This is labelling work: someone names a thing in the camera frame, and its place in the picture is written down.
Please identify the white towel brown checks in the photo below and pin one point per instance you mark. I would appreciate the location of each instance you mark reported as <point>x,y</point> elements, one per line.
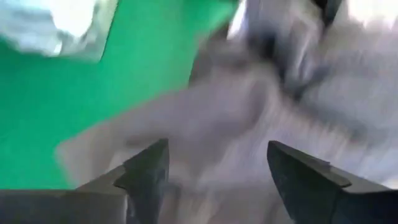
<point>342,109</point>

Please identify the dark grey towel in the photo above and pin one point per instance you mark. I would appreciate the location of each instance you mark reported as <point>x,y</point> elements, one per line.
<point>264,53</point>

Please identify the green table mat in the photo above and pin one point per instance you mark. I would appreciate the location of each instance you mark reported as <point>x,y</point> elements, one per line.
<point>93,109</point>

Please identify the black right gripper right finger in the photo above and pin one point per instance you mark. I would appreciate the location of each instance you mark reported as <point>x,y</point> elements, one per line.
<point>304,186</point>

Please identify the clear plastic bin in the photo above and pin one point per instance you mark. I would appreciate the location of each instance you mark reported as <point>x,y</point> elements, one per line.
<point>77,46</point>

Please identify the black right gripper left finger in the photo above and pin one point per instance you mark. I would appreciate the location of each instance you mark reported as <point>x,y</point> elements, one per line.
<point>146,186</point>

